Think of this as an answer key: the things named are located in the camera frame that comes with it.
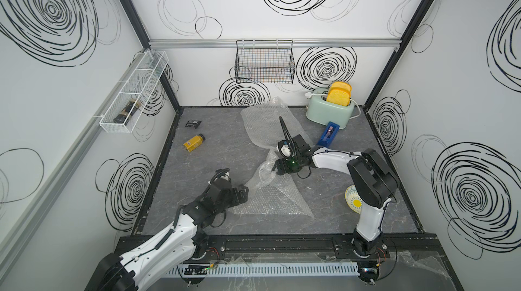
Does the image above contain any bubble wrap sheet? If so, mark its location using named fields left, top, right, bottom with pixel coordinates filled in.
left=231, top=150, right=314, bottom=218
left=240, top=97, right=313, bottom=150

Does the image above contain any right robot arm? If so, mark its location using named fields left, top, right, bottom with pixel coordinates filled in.
left=272, top=135, right=399, bottom=258

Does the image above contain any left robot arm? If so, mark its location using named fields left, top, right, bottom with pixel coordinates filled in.
left=85, top=178, right=249, bottom=290

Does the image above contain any crumpled bubble wrap sheet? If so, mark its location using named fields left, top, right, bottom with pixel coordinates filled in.
left=240, top=97, right=313, bottom=150

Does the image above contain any blue tape dispenser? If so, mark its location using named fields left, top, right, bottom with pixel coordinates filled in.
left=317, top=121, right=339, bottom=148

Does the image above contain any mint green toaster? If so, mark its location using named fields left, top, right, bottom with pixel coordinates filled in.
left=306, top=88, right=355, bottom=129

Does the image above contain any yellow bottle black cap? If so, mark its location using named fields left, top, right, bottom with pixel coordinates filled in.
left=183, top=134, right=206, bottom=152

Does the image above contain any front yellow sponge toast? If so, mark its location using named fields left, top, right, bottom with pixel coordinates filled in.
left=326, top=87, right=351, bottom=106

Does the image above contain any yellow sponge toast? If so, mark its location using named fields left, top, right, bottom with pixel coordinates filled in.
left=326, top=87, right=351, bottom=106
left=330, top=81, right=351, bottom=94

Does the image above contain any yellow green patterned bowl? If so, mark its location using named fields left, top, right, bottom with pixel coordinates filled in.
left=345, top=185, right=362, bottom=214

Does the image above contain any small black clip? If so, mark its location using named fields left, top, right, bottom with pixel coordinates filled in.
left=185, top=120, right=202, bottom=129

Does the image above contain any rear yellow sponge toast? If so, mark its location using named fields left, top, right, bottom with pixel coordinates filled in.
left=330, top=81, right=351, bottom=94

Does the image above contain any dark bottle in shelf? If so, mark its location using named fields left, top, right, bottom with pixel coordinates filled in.
left=113, top=100, right=141, bottom=125

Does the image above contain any black front mounting rail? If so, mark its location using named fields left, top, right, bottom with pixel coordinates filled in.
left=208, top=233, right=442, bottom=253

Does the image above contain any white slotted cable duct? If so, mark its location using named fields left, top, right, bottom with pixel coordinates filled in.
left=165, top=262, right=360, bottom=279

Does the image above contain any black wire wall basket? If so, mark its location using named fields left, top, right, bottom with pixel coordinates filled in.
left=234, top=39, right=296, bottom=84

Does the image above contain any white wire wall shelf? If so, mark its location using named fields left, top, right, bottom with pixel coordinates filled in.
left=100, top=50, right=168, bottom=134

